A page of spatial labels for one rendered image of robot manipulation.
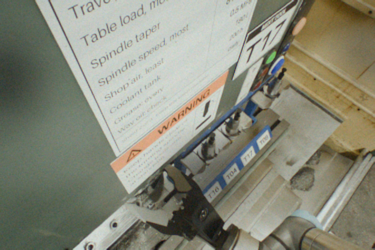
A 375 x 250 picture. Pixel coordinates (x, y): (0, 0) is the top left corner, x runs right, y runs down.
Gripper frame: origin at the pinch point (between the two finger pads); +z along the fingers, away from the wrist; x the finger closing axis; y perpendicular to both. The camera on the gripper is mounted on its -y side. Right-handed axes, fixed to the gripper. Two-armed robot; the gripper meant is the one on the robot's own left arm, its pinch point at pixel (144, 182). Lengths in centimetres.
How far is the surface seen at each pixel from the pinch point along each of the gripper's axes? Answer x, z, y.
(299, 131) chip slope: 77, -36, 62
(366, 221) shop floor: 93, -124, 137
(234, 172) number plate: 32, -17, 48
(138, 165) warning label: -3.2, -3.7, -24.5
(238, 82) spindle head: 13.5, -7.1, -23.7
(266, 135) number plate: 54, -21, 47
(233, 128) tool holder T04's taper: 30.7, -8.2, 15.8
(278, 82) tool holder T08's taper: 52, -12, 13
